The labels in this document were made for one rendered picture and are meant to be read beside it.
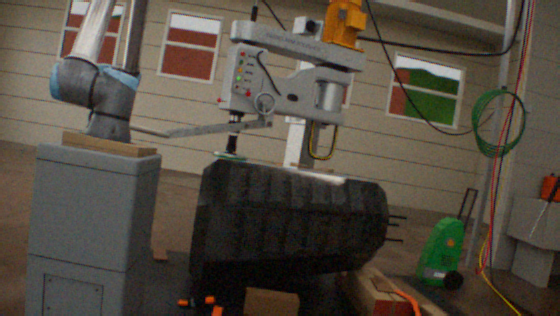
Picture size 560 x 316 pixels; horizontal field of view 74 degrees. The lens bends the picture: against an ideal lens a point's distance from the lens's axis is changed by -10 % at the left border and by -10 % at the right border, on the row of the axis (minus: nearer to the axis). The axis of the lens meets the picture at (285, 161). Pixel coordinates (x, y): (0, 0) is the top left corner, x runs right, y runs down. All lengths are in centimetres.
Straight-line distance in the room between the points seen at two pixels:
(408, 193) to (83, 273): 829
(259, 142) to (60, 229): 725
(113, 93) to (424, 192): 840
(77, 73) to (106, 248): 68
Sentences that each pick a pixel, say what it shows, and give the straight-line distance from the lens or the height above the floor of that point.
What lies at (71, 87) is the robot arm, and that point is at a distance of 174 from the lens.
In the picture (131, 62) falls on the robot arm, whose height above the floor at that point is 126.
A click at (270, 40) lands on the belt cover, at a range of 269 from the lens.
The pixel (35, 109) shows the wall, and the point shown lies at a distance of 990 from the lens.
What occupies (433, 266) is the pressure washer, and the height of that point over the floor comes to 17.
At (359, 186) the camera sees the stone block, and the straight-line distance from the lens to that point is 268.
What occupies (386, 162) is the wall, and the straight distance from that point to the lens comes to 915.
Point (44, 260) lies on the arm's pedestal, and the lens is 174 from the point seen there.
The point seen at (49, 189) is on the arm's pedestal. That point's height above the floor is 68.
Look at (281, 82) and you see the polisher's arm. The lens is 270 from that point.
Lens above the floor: 100
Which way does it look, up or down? 3 degrees down
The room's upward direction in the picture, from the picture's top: 10 degrees clockwise
